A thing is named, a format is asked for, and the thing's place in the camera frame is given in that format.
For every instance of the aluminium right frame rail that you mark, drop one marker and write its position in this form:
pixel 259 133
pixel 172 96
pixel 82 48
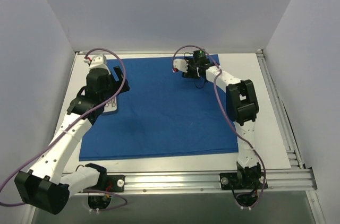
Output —
pixel 282 118

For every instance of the aluminium front frame rail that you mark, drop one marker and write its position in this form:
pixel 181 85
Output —
pixel 193 182

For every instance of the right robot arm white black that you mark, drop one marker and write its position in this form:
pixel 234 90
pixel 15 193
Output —
pixel 241 107

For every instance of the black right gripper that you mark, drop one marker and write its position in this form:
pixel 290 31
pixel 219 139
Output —
pixel 190 70

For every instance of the aluminium back frame rail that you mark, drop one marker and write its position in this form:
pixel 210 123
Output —
pixel 130 52

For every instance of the aluminium frame rail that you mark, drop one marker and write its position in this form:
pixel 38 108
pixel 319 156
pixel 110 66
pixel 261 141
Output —
pixel 282 118
pixel 130 52
pixel 193 182

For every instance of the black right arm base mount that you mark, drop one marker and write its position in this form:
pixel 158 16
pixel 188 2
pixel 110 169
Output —
pixel 249 181

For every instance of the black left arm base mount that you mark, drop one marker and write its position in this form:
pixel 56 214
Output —
pixel 110 183

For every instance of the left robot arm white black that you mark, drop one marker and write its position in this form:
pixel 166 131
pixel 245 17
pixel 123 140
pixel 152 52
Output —
pixel 43 185

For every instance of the blue surgical cloth wrap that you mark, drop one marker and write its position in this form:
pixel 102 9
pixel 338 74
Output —
pixel 163 115

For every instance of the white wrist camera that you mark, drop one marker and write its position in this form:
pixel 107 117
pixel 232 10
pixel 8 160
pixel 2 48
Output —
pixel 180 65
pixel 98 61

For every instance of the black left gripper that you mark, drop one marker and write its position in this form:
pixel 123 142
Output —
pixel 117 83

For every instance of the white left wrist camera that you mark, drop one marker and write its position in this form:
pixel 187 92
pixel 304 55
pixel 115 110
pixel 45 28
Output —
pixel 98 61

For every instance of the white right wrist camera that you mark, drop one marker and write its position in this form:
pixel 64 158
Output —
pixel 180 65

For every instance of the stainless steel tray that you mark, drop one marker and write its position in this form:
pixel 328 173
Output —
pixel 108 111

